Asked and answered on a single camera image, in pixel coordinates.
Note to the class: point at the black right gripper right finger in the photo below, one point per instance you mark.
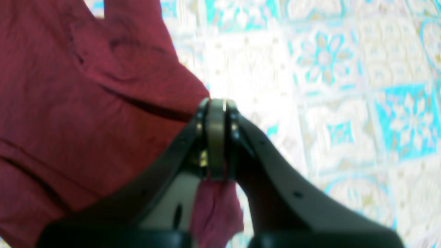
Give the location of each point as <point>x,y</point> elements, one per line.
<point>287,210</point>

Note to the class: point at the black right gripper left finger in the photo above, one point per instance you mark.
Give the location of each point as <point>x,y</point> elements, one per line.
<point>145,213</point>

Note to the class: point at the maroon t-shirt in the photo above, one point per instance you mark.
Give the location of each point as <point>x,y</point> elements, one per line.
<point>86,105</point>

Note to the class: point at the patterned tablecloth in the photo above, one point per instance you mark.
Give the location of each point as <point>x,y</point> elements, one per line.
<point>347,90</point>

